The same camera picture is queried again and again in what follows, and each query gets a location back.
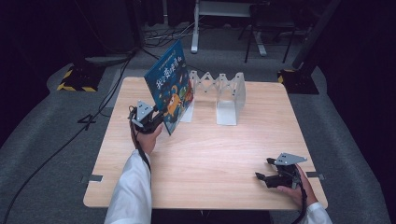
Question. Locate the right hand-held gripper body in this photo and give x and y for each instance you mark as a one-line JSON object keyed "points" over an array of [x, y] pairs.
{"points": [[286, 171]]}

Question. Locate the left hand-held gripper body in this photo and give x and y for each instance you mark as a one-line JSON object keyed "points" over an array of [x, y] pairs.
{"points": [[144, 116]]}

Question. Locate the blue picture book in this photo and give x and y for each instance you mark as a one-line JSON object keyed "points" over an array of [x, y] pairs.
{"points": [[169, 88]]}

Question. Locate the white expandable book rack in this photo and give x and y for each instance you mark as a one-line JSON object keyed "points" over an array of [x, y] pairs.
{"points": [[229, 99]]}

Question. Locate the person's left hand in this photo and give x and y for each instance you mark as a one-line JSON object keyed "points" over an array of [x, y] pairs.
{"points": [[148, 141]]}

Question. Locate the person's right hand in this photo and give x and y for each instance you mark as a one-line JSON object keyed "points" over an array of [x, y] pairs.
{"points": [[300, 194]]}

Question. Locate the grey tape strip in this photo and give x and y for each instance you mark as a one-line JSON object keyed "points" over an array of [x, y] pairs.
{"points": [[315, 175], [93, 178]]}

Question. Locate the black tape floor mark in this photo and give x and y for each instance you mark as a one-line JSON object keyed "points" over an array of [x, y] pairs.
{"points": [[87, 121]]}

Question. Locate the black yellow striped stand base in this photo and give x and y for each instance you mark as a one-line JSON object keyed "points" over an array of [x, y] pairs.
{"points": [[81, 77], [299, 81]]}

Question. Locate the black chair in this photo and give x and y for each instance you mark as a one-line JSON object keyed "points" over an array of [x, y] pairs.
{"points": [[267, 21]]}

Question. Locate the white desk frame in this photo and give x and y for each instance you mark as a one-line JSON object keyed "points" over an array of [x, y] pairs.
{"points": [[218, 12]]}

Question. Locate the black slanted stand post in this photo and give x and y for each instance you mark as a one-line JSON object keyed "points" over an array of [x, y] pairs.
{"points": [[314, 34]]}

